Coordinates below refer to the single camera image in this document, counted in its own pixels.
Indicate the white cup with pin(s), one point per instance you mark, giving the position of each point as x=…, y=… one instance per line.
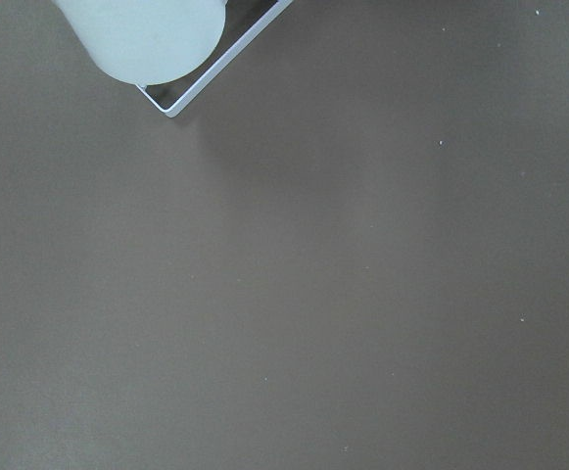
x=146, y=42

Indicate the white wire cup rack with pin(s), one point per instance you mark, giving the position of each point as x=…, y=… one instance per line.
x=245, y=20

